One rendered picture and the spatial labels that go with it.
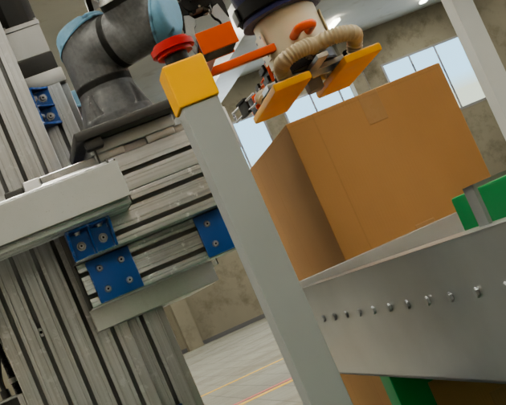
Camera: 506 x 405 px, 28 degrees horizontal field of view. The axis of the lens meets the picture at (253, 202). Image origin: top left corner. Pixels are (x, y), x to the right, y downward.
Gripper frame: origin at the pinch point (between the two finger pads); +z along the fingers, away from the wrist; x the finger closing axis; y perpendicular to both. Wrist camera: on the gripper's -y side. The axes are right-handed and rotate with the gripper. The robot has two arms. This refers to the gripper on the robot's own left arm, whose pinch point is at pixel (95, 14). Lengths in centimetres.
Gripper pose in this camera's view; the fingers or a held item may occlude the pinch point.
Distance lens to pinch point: 292.7
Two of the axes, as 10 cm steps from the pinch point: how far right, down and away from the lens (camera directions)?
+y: 8.9, -3.7, 2.6
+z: 4.0, 9.1, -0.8
